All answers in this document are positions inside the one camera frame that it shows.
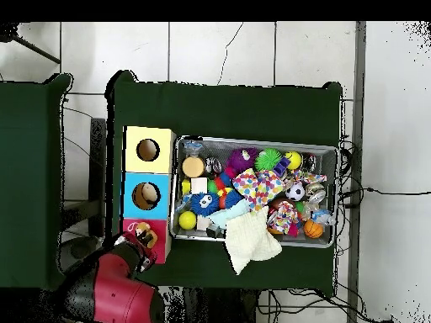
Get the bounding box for large polka dot cloth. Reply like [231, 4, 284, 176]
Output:
[231, 167, 285, 211]

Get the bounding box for cream waffle cloth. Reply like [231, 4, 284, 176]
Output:
[225, 208, 284, 276]

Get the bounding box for wooden box with three holes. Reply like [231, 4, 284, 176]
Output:
[118, 124, 176, 265]

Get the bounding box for tan plush animal toy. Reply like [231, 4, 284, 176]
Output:
[133, 222, 159, 249]

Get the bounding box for clear mesh bin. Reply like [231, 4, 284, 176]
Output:
[170, 137, 341, 248]

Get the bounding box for black silver round toy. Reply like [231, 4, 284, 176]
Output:
[205, 156, 223, 177]

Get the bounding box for round wooden disc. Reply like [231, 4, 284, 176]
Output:
[181, 156, 205, 179]

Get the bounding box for blue fuzzy ball with eyes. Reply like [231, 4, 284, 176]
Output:
[190, 191, 221, 217]

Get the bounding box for purple spiky ball with eyes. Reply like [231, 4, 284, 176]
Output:
[227, 149, 256, 175]

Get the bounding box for mint green knit cloth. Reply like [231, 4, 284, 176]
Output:
[208, 199, 252, 230]

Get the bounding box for clear crumpled plastic packet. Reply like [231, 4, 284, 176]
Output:
[181, 139, 205, 153]

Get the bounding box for large green spiky ball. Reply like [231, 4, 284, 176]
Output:
[254, 147, 284, 172]

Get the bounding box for purple plastic block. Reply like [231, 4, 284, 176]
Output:
[272, 156, 292, 179]

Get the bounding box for yellow smiley ball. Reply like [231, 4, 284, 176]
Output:
[285, 151, 304, 171]

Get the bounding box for small black white soccer ball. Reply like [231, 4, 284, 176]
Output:
[285, 182, 306, 203]

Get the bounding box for small orange basketball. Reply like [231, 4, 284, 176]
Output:
[303, 219, 324, 240]

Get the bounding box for clear plastic bottle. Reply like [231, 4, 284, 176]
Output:
[308, 207, 337, 227]

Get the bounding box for green cloth side table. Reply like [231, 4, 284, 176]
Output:
[0, 72, 75, 292]

